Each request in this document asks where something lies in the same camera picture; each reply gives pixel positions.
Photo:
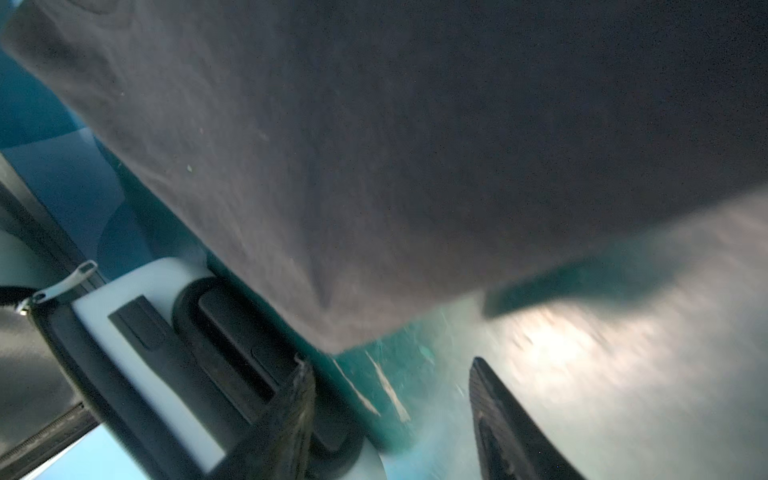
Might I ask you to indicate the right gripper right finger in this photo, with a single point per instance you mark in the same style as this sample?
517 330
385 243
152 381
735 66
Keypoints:
509 443

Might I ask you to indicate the black t-shirt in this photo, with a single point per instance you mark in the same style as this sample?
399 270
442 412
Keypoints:
357 163

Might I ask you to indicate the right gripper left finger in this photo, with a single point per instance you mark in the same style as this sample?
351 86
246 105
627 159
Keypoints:
277 445

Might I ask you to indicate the white hard-shell suitcase black lining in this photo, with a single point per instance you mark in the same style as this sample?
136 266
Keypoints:
167 357

